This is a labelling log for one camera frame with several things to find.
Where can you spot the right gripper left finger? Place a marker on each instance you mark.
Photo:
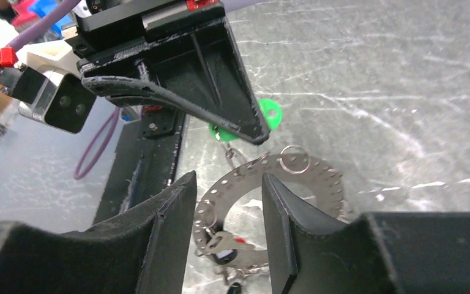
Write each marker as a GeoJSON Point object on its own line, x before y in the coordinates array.
{"type": "Point", "coordinates": [143, 250]}

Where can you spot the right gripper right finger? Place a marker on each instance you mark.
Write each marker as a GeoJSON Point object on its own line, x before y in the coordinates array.
{"type": "Point", "coordinates": [382, 252]}

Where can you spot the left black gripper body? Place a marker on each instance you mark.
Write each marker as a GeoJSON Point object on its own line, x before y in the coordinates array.
{"type": "Point", "coordinates": [146, 24]}

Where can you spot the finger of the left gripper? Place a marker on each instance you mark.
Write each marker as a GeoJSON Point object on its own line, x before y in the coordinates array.
{"type": "Point", "coordinates": [228, 103]}

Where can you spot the black tagged key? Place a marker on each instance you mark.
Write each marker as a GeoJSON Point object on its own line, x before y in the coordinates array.
{"type": "Point", "coordinates": [232, 277]}

